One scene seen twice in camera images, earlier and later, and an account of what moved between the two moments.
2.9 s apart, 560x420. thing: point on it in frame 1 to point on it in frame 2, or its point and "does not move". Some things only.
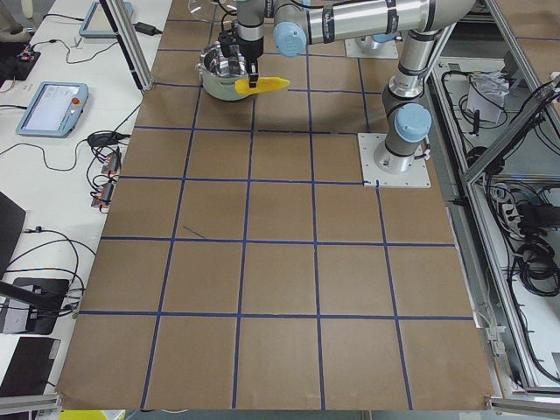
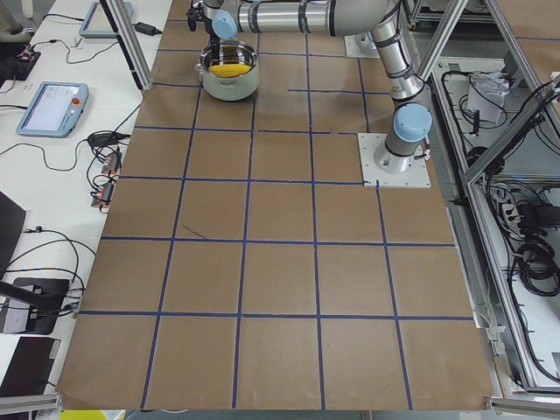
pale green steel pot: [213, 71] does not move
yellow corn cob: [242, 87] to [228, 70]
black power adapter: [147, 29] does not move
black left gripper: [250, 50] to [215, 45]
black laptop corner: [12, 218] does not move
